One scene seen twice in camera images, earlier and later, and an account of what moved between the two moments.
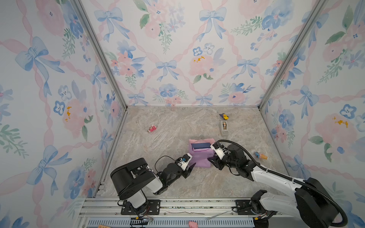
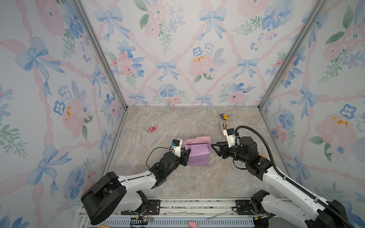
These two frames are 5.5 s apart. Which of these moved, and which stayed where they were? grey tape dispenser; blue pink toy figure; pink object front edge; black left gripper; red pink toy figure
Moved: black left gripper
Stayed: pink object front edge; grey tape dispenser; red pink toy figure; blue pink toy figure
